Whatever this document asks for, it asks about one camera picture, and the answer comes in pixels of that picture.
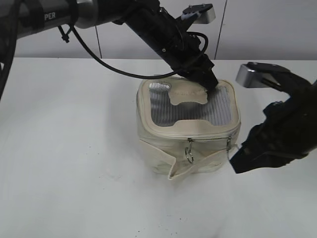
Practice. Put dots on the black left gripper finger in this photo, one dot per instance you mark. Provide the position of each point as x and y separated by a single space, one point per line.
207 79

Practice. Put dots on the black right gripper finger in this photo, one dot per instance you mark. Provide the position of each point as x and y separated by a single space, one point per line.
252 157

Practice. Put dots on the metal zipper pull with ring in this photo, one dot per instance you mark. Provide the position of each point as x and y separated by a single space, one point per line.
231 148

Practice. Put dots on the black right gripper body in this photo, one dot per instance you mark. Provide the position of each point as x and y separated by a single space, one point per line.
289 130

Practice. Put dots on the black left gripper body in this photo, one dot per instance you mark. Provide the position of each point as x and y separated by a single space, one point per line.
190 65

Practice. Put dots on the cream insulated lunch bag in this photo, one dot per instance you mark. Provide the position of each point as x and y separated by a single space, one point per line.
171 110

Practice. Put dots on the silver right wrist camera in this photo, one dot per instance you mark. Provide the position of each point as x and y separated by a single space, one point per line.
259 75

